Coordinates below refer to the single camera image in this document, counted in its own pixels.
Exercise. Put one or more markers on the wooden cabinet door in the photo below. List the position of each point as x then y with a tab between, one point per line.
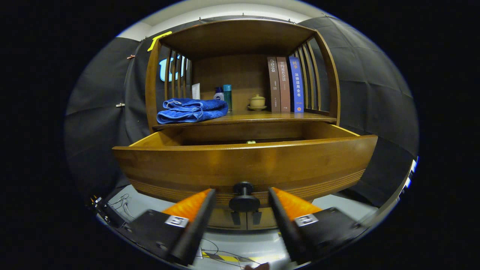
221	220
268	220

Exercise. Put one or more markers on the wooden countertop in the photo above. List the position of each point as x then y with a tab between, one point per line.
262	117

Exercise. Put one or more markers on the brown wooden cabinet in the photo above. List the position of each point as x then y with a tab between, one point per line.
232	37

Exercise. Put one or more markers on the white tube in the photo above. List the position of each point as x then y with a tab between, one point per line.
195	92

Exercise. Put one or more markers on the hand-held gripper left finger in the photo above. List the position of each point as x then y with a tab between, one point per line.
195	232

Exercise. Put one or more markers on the blue book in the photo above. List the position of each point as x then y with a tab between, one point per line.
297	86

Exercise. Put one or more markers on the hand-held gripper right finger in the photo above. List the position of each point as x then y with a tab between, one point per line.
287	228

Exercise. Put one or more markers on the blue folded towel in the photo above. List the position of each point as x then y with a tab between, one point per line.
187	110

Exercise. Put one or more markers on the dark brown book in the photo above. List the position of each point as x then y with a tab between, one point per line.
273	86

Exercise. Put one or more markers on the beige lidded teacup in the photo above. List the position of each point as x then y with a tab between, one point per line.
257	102

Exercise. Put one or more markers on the reddish brown book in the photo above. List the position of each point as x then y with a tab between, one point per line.
284	86

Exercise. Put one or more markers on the white bottle with blue cap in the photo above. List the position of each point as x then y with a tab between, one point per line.
219	95

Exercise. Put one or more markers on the yellow black floor tape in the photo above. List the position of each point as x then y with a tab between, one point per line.
232	258

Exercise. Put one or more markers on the teal bottle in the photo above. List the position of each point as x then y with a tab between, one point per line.
227	95

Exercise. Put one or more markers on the wooden drawer with black knob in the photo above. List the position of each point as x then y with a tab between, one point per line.
243	165

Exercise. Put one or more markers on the black backdrop cloth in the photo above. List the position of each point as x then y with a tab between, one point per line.
375	93

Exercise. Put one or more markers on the white object at edge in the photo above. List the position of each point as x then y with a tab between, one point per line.
410	176

